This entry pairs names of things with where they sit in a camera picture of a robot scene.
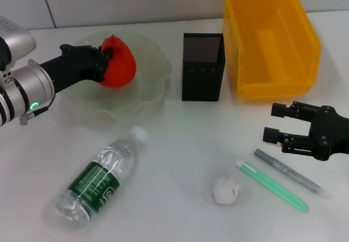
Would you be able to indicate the pale green glass fruit plate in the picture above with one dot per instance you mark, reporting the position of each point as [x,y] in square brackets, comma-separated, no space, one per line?
[147,62]

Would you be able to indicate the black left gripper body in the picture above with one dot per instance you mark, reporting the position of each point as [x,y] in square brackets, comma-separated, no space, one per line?
[71,67]

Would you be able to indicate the yellow plastic bin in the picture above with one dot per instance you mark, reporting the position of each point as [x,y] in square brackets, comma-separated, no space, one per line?
[272,62]

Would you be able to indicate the grey glitter pen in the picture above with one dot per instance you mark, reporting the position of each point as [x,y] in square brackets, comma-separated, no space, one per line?
[291,172]

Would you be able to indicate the red-orange toy orange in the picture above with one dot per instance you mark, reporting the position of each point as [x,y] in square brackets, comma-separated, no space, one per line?
[120,67]

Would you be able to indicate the black mesh pen holder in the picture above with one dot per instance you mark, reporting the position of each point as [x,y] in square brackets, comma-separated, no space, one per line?
[203,84]

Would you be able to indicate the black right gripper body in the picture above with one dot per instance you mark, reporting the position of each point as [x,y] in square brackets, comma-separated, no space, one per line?
[332,133]

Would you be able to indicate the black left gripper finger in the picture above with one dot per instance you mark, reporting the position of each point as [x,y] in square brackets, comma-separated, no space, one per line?
[107,52]
[101,71]

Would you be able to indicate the clear water bottle green label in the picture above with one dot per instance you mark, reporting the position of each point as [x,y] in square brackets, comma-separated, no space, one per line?
[92,184]

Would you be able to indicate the white paper ball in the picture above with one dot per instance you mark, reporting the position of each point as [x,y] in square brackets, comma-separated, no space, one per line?
[227,190]

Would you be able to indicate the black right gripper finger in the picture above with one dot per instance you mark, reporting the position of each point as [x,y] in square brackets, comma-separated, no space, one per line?
[271,135]
[280,110]

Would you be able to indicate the mint green pen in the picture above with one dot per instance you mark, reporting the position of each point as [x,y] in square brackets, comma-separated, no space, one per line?
[272,184]

